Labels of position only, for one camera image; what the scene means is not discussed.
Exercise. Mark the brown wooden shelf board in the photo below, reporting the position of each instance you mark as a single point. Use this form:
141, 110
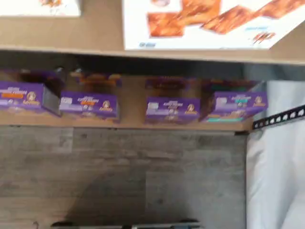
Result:
100, 28
132, 100

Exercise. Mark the purple Annie's box orange label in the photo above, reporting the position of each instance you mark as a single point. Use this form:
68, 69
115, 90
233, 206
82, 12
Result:
21, 99
88, 105

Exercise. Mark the purple Annie's box teal label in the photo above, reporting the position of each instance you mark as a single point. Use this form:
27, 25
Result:
238, 105

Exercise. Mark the blue pretzel crackers box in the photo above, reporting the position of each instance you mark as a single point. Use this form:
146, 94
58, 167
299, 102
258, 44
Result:
190, 23

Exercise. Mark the white black wheeled base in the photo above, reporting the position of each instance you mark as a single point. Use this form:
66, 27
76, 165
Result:
155, 225

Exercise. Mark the white plastic sheet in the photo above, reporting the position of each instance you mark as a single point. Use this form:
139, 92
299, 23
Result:
276, 171

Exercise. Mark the black perforated metal rail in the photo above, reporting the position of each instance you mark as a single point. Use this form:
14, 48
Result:
278, 118

